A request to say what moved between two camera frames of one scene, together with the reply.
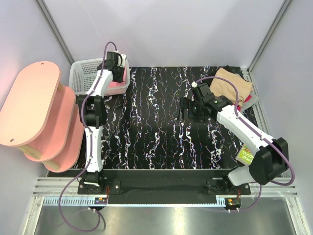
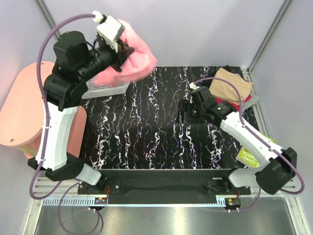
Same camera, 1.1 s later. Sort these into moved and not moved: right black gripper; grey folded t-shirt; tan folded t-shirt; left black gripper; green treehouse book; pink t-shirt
Moved: pink t-shirt; left black gripper
Not moved: green treehouse book; grey folded t-shirt; tan folded t-shirt; right black gripper
